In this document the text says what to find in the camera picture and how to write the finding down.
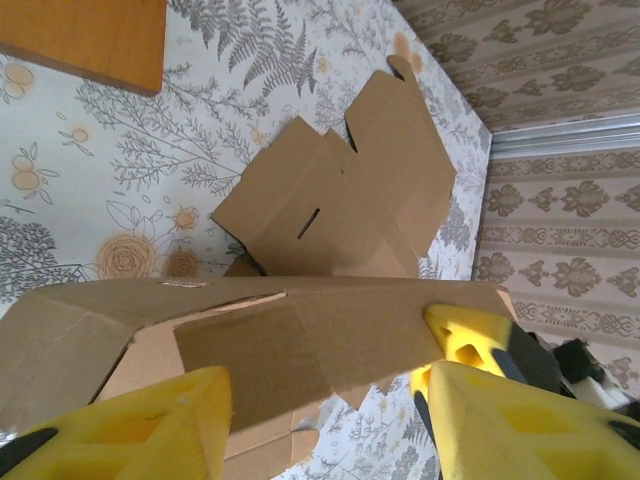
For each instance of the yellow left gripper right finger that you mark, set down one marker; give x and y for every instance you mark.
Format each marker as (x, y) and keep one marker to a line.
(525, 435)

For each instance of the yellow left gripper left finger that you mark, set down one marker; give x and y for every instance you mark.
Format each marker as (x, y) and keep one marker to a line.
(125, 440)

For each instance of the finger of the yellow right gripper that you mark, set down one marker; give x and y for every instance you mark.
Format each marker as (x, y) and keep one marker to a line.
(460, 335)
(421, 382)

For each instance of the brown cardboard mailer box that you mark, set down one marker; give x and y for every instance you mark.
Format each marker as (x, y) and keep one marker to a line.
(325, 200)
(300, 340)

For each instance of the floral tablecloth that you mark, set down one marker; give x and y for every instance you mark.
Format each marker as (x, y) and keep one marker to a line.
(75, 175)

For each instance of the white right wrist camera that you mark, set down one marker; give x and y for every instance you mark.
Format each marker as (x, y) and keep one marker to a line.
(595, 395)

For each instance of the aluminium frame post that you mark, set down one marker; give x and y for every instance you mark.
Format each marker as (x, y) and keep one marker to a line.
(575, 134)

